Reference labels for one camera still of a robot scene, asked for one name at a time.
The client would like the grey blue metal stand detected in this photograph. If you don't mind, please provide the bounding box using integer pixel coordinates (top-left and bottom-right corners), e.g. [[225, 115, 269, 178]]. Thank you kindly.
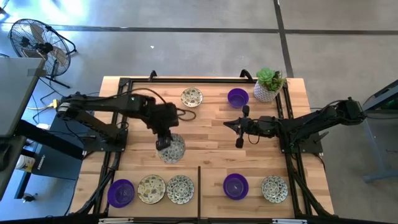
[[362, 79, 398, 184]]

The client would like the black desk leg beam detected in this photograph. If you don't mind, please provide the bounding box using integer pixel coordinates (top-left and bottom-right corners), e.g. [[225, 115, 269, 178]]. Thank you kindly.
[[14, 119, 85, 161]]

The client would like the teal patterned mini bowl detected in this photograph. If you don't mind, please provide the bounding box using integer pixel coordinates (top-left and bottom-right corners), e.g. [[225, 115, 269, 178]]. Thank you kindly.
[[157, 133, 187, 165], [166, 174, 195, 205], [261, 175, 289, 204]]

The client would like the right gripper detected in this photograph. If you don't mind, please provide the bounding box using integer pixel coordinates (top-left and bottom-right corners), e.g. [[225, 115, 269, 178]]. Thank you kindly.
[[223, 105, 280, 149]]

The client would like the black aluminium table frame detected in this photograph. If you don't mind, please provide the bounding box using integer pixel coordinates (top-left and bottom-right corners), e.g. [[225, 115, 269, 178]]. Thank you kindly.
[[70, 68, 335, 224]]

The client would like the black computer case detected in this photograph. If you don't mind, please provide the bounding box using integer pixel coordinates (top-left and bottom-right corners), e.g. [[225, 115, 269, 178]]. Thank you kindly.
[[30, 113, 91, 181]]

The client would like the white container with yellow label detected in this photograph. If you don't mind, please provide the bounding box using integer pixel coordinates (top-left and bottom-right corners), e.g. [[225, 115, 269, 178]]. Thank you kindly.
[[15, 154, 37, 174]]

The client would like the succulent in white patterned pot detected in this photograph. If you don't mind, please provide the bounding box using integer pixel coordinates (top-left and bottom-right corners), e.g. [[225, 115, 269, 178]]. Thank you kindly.
[[252, 67, 288, 103]]

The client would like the yellow patterned mini bowl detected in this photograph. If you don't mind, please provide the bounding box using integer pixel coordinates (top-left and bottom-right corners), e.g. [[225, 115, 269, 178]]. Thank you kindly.
[[180, 87, 204, 108]]

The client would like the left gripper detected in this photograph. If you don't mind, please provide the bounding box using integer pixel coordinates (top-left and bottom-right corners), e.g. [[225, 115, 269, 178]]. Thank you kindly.
[[150, 102, 180, 151]]

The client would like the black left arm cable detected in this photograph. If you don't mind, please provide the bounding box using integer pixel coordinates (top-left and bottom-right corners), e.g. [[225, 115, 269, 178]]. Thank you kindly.
[[119, 88, 197, 123]]

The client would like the grey desk top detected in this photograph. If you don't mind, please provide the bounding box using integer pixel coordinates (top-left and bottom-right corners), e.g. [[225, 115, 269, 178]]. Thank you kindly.
[[0, 57, 46, 138]]

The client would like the patterned plate bottom left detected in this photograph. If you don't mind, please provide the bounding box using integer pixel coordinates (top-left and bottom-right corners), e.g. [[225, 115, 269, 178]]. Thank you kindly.
[[137, 174, 167, 205]]

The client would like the black floor fan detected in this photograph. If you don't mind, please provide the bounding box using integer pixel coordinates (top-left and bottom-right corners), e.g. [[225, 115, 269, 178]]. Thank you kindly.
[[8, 18, 78, 90]]

